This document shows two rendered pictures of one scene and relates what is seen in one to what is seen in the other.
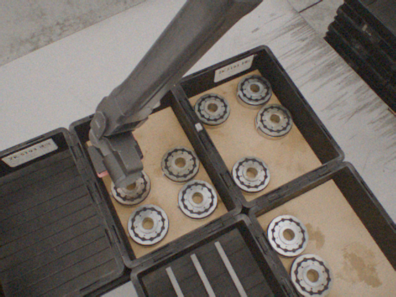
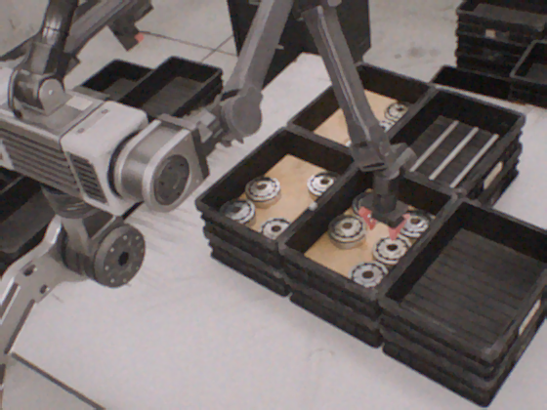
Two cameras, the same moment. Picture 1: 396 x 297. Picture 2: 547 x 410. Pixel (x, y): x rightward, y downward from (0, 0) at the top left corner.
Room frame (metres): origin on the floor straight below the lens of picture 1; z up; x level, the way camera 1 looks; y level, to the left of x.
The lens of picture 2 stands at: (0.79, 1.32, 2.24)
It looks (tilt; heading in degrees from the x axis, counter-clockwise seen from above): 41 degrees down; 255
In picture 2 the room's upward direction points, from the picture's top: 9 degrees counter-clockwise
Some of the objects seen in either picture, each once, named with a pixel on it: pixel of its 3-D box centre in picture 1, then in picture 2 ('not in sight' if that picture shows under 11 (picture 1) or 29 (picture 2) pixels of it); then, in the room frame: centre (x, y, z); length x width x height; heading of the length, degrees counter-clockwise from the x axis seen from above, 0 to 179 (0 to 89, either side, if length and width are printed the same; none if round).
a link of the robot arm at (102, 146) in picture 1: (107, 141); (387, 177); (0.28, 0.17, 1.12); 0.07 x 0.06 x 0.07; 35
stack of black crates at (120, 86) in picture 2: not in sight; (119, 115); (0.84, -1.64, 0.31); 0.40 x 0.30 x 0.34; 37
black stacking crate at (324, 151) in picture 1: (252, 129); (281, 195); (0.46, -0.15, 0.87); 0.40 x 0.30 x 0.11; 31
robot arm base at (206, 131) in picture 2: not in sight; (194, 137); (0.69, 0.25, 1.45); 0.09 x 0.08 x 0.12; 127
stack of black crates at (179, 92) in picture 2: not in sight; (180, 127); (0.60, -1.32, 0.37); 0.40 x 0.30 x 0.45; 37
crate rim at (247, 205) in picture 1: (255, 120); (279, 182); (0.46, -0.15, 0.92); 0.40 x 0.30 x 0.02; 31
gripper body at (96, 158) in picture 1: (112, 148); (385, 198); (0.29, 0.17, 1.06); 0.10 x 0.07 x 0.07; 119
